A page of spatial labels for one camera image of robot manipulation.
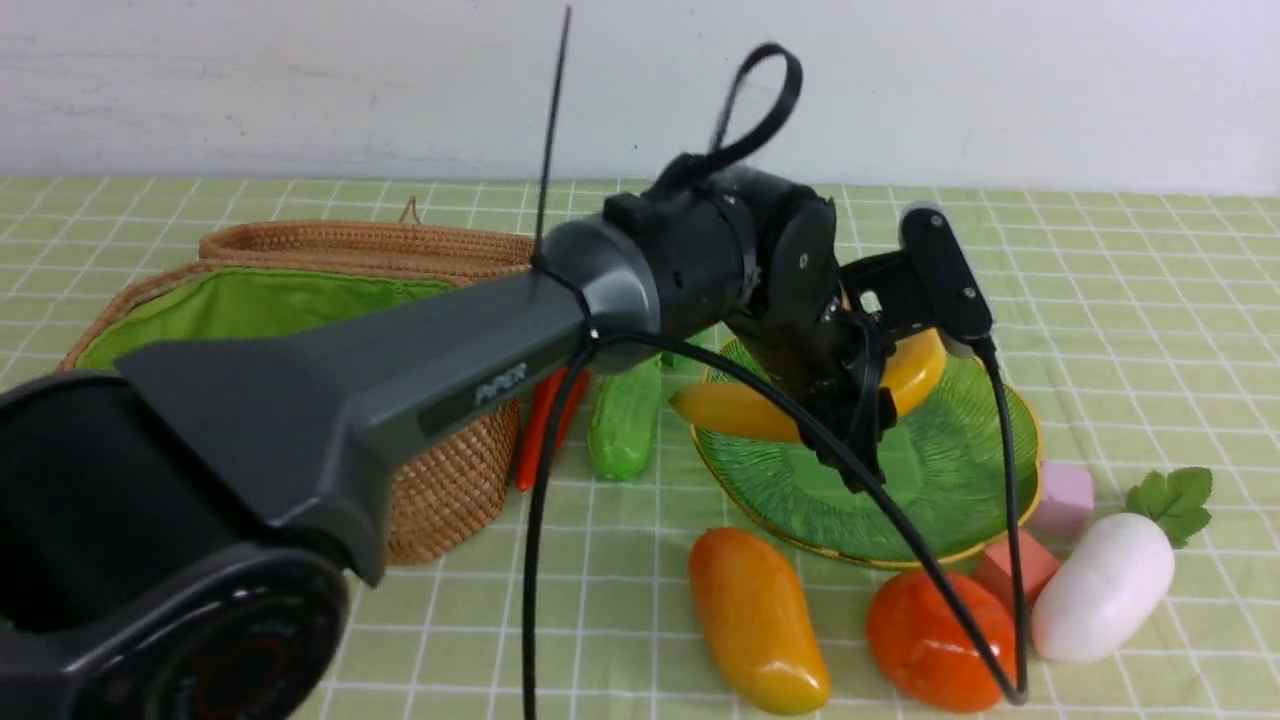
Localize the woven rattan basket lid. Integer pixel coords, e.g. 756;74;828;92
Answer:
198;199;534;287

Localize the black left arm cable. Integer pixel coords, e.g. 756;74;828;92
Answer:
520;5;1030;720

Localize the orange toy carrot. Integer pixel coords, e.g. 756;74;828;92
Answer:
515;368;591;493

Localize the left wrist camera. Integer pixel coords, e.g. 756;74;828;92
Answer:
899;202;995;357

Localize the pink foam cube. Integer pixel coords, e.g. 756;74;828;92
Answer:
1027;461;1094;539

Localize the woven rattan basket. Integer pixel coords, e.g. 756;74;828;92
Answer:
59;259;520;566

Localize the yellow toy banana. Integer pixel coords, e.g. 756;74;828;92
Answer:
669;329;947;445

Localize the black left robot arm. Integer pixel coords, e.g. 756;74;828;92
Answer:
3;167;965;719

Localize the orange yellow toy mango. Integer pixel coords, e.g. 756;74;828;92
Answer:
687;527;831;716

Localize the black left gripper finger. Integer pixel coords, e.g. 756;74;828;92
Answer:
806;386;899;486

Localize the green toy cucumber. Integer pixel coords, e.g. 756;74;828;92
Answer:
588;357;663;480

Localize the orange toy persimmon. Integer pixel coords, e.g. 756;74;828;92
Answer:
867;570;1027;714

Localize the green glass leaf plate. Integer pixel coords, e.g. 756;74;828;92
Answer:
689;354;1007;570

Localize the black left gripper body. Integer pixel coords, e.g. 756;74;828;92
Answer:
730;250;937;409

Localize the white toy radish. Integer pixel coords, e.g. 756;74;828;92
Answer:
1030;466;1213;664

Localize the red foam cube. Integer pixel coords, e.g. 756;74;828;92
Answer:
973;529;1061;618

